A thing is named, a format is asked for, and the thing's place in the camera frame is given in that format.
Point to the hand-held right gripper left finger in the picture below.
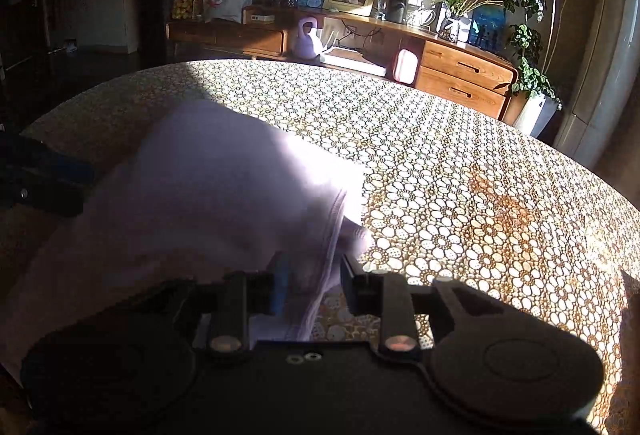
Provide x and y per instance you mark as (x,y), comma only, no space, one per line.
(280,285)

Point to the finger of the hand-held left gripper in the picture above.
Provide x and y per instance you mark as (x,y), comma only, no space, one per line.
(45,202)
(70,170)

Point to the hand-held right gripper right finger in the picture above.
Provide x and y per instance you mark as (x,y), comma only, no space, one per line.
(350,280)

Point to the lilac sweatshirt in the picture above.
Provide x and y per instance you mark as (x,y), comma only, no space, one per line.
(200,195)

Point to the lace tablecloth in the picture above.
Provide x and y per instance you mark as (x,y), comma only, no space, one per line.
(450,165)

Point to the tall black cabinet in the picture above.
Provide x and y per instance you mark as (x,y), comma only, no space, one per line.
(155,5)

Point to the snack jar pink lid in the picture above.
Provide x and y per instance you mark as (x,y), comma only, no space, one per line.
(182,5)

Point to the white flat box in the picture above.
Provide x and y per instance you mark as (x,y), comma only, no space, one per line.
(355,60)

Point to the white pink heater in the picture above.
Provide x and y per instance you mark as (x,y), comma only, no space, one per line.
(405,65)

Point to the white shopping bag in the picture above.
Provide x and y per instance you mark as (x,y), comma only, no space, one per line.
(227,2)

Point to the wooden television console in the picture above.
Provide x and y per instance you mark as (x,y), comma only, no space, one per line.
(460,70)

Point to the lilac kettlebell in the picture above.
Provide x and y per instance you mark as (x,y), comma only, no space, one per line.
(306,45)

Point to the small white box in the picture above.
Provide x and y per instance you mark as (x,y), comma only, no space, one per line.
(260,17)

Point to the tall green houseplant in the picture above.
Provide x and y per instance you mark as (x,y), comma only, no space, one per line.
(530,80)

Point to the grassy plant in vase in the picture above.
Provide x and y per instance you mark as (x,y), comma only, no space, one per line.
(450,27)

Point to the black speaker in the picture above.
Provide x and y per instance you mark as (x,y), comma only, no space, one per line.
(398,7)

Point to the white standing air conditioner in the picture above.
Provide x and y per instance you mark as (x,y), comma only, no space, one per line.
(610,65)

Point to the pale blue cabinet wall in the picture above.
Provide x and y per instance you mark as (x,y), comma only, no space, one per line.
(107,10)

